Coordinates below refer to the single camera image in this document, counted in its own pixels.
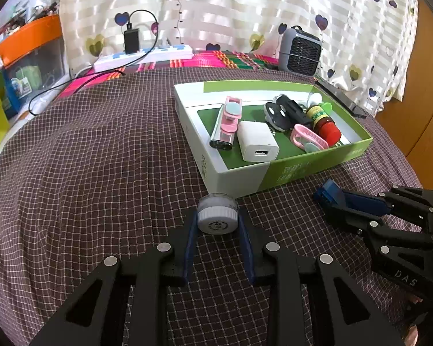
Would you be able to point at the colourful striped blanket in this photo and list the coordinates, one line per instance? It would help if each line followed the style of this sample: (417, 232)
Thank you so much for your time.
(216, 59)

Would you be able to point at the pink clip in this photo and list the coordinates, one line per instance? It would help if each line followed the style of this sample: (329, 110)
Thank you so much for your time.
(232, 110)
(303, 133)

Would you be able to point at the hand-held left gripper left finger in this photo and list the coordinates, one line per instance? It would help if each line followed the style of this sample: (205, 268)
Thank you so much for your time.
(187, 248)

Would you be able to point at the person's right forearm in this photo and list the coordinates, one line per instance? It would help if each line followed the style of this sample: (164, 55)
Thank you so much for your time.
(429, 324)

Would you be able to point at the clear storage box orange lid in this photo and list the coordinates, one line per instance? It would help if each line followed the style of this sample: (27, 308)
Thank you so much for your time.
(29, 32)

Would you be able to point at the white USB charger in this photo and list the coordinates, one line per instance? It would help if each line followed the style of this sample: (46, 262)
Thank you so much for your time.
(256, 140)

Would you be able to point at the small white round jar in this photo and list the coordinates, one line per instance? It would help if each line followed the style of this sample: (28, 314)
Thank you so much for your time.
(216, 216)

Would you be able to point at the black rectangular device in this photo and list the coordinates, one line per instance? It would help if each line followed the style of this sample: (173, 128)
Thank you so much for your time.
(296, 110)

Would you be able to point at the black round disc white dots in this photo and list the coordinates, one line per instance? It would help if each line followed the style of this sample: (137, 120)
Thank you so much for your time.
(274, 113)

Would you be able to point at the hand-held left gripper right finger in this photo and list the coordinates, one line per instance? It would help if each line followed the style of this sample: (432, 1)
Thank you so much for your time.
(247, 252)

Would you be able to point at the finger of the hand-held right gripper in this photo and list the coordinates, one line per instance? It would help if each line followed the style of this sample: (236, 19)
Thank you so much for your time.
(368, 203)
(346, 214)

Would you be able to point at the wooden wardrobe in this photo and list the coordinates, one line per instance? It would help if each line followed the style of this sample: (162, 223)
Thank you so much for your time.
(418, 97)

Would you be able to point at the silver metal stick device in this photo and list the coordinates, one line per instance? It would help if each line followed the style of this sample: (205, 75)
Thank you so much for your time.
(222, 138)

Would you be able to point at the black smartphone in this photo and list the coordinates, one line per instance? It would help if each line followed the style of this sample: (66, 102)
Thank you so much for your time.
(346, 102)

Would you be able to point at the blue small box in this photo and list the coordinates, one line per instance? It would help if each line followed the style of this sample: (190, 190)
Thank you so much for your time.
(330, 191)

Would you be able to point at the grey mini heater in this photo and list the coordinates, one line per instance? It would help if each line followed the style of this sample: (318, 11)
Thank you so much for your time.
(303, 52)

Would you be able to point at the brown medicine bottle red cap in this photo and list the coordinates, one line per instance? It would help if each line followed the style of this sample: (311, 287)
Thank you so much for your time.
(328, 129)

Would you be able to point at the heart print curtain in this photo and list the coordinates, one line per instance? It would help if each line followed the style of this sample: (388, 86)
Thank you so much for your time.
(238, 7)

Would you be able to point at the blue printed box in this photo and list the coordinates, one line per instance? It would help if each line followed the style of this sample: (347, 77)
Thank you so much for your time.
(20, 86)

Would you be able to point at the green and white cardboard box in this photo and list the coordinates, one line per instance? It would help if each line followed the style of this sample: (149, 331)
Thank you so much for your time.
(303, 173)

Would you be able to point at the white power strip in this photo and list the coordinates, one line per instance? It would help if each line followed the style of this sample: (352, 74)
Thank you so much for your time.
(148, 56)

